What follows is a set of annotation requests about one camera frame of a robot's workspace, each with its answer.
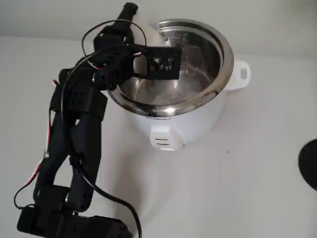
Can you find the translucent plastic measuring cup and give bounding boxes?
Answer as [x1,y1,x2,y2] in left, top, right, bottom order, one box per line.
[130,14,162,75]

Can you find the stainless steel inner pot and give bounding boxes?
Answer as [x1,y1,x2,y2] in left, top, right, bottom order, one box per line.
[106,17,235,118]

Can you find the black round object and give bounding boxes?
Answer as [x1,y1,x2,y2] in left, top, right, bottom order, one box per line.
[298,139,317,191]

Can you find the thin black camera cable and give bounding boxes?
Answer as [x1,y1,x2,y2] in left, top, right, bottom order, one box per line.
[82,20,147,64]

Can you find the black wrist camera board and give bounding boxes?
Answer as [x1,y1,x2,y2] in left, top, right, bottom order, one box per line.
[131,44,183,81]

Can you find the red and white wires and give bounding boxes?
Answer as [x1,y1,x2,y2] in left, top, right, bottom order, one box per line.
[14,79,61,209]

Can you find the thick black cable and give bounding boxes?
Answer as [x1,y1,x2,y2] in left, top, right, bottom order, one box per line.
[61,56,143,238]

